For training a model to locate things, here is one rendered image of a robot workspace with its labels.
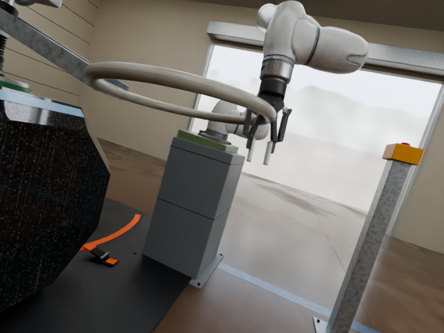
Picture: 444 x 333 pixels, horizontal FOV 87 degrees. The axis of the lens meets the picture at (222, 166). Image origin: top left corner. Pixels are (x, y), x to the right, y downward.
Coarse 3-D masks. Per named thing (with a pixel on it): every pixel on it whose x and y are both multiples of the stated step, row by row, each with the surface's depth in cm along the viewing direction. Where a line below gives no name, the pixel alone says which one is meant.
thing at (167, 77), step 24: (96, 72) 44; (120, 72) 41; (144, 72) 39; (168, 72) 39; (120, 96) 70; (144, 96) 78; (216, 96) 42; (240, 96) 44; (216, 120) 84; (240, 120) 78; (264, 120) 63
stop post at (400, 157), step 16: (400, 144) 111; (400, 160) 111; (416, 160) 109; (384, 176) 118; (400, 176) 113; (384, 192) 115; (400, 192) 113; (384, 208) 115; (368, 224) 119; (384, 224) 115; (368, 240) 117; (352, 256) 125; (368, 256) 117; (352, 272) 120; (368, 272) 117; (352, 288) 120; (336, 304) 126; (352, 304) 120; (320, 320) 136; (336, 320) 122; (352, 320) 120
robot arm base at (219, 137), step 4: (200, 132) 159; (204, 132) 156; (208, 132) 149; (212, 132) 148; (216, 132) 147; (204, 136) 149; (208, 136) 148; (212, 136) 148; (216, 136) 148; (220, 136) 148; (224, 136) 150; (216, 140) 146; (220, 140) 145; (224, 140) 150; (228, 144) 156
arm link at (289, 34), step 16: (272, 16) 63; (288, 16) 60; (304, 16) 62; (272, 32) 62; (288, 32) 60; (304, 32) 60; (272, 48) 62; (288, 48) 61; (304, 48) 62; (304, 64) 66
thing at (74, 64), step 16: (0, 16) 63; (16, 32) 63; (32, 32) 62; (32, 48) 63; (48, 48) 62; (64, 48) 61; (64, 64) 62; (80, 64) 61; (80, 80) 61; (112, 80) 72
